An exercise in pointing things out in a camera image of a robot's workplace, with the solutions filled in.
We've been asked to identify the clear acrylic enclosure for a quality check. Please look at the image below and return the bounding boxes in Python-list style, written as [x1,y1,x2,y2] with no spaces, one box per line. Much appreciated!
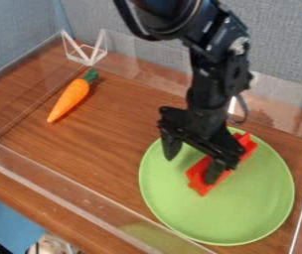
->
[0,38,302,254]

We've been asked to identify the red rectangular block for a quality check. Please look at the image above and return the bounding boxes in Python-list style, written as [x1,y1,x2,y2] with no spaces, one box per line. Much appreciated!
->
[186,132,258,196]

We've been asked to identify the green round plate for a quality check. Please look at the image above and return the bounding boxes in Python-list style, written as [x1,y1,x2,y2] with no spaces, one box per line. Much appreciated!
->
[139,128,294,246]

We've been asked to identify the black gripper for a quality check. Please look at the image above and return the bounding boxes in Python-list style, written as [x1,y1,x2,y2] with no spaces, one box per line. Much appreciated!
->
[158,102,245,185]

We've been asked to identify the black cable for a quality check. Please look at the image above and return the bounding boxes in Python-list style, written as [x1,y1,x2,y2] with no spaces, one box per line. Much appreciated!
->
[226,93,250,126]

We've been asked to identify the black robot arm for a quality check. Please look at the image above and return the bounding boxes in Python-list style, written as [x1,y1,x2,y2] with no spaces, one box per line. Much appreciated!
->
[112,0,253,185]

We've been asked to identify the orange toy carrot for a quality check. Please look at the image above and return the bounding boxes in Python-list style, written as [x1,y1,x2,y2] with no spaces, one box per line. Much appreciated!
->
[47,69,99,123]

